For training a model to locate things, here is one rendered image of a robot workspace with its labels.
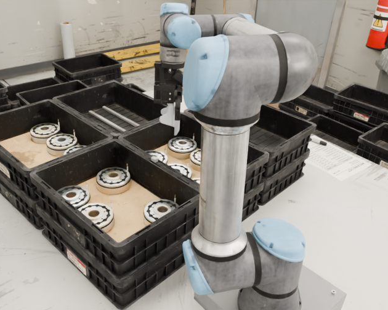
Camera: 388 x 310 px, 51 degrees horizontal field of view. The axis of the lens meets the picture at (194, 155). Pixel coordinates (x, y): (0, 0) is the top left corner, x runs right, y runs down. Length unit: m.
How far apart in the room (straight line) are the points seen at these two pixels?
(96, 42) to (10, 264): 3.81
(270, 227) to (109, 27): 4.19
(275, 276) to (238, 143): 0.33
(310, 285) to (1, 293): 0.80
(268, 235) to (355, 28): 3.37
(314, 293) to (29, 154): 0.99
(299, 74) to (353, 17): 3.45
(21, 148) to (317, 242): 1.04
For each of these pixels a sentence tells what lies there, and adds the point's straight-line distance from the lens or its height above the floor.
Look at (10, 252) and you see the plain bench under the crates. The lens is 1.31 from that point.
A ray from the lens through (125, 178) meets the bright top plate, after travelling 1.25.
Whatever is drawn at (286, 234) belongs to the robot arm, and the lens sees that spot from 0.90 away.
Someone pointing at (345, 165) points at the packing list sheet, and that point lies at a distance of 1.77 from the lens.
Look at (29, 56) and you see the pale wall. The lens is 4.56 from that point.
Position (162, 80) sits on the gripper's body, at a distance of 1.16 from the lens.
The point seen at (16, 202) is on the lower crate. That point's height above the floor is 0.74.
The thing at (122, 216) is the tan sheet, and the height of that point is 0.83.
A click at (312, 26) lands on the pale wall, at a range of 4.30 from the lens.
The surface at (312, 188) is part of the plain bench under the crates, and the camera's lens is 1.58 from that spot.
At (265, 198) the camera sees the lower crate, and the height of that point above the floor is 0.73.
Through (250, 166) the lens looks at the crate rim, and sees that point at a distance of 1.20.
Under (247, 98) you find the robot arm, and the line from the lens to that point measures 0.65.
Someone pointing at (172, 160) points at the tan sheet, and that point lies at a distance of 1.38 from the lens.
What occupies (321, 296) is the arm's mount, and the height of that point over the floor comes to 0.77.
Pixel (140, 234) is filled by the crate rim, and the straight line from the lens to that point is 0.95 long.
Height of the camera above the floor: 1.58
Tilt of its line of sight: 32 degrees down
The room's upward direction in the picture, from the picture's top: 4 degrees clockwise
